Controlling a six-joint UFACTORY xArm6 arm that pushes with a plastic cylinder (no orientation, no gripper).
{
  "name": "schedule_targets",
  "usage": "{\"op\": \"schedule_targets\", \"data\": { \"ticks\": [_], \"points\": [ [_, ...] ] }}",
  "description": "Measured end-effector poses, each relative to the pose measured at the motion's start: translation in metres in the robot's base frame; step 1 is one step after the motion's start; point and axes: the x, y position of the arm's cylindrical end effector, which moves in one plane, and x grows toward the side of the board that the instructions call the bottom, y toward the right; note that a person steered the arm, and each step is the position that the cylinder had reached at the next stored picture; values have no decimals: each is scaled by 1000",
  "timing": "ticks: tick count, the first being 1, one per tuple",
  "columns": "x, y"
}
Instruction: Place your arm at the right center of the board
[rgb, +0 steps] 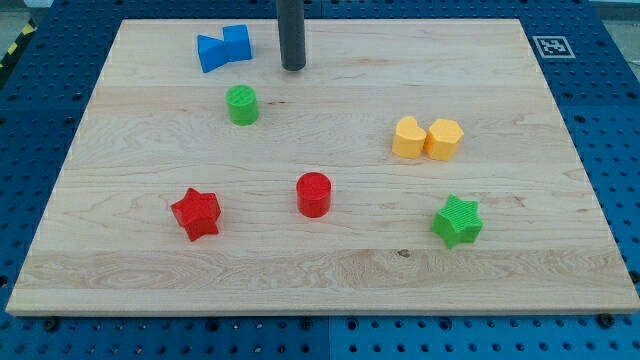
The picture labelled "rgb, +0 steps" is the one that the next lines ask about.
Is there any yellow black hazard tape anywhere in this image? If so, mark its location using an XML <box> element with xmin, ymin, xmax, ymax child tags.
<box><xmin>1</xmin><ymin>18</ymin><xmax>37</xmax><ymax>70</ymax></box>

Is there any blue triangle block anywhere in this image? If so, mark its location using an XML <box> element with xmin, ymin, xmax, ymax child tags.
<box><xmin>197</xmin><ymin>35</ymin><xmax>228</xmax><ymax>73</ymax></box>

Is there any yellow heart block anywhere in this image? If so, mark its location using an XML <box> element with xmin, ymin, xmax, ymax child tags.
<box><xmin>392</xmin><ymin>116</ymin><xmax>427</xmax><ymax>159</ymax></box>

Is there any white fiducial marker tag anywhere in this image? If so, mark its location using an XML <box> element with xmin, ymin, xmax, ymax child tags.
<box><xmin>532</xmin><ymin>35</ymin><xmax>575</xmax><ymax>59</ymax></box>

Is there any wooden board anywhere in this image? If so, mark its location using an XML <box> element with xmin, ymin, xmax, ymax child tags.
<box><xmin>7</xmin><ymin>19</ymin><xmax>639</xmax><ymax>317</ymax></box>

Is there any blue cube block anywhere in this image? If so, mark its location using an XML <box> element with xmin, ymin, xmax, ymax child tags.
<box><xmin>222</xmin><ymin>24</ymin><xmax>253</xmax><ymax>62</ymax></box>

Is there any green star block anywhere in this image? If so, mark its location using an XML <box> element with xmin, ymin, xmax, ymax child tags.
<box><xmin>431</xmin><ymin>194</ymin><xmax>483</xmax><ymax>249</ymax></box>

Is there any red cylinder block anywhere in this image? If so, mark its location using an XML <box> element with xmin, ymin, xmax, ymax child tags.
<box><xmin>296</xmin><ymin>172</ymin><xmax>332</xmax><ymax>218</ymax></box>

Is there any yellow hexagon block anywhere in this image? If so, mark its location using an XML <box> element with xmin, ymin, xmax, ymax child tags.
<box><xmin>424</xmin><ymin>119</ymin><xmax>464</xmax><ymax>161</ymax></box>

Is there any red star block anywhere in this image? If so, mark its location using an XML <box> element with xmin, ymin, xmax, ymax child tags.
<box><xmin>170</xmin><ymin>188</ymin><xmax>221</xmax><ymax>242</ymax></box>

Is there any green cylinder block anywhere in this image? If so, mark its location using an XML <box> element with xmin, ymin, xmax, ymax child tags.
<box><xmin>225</xmin><ymin>84</ymin><xmax>259</xmax><ymax>126</ymax></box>

